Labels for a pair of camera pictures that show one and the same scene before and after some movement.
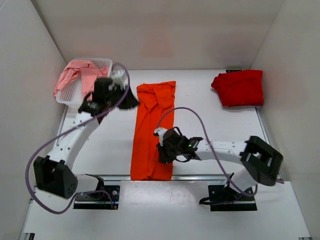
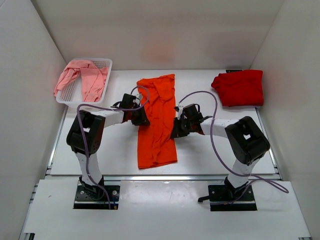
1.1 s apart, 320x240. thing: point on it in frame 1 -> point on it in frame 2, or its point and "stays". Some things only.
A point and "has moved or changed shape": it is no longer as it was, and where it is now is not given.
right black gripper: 163,157 -> 176,132
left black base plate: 107,199 stays
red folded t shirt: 244,88 stays
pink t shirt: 89,73 stays
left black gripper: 131,100 -> 142,120
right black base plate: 224,198 stays
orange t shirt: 154,101 has moved or changed shape
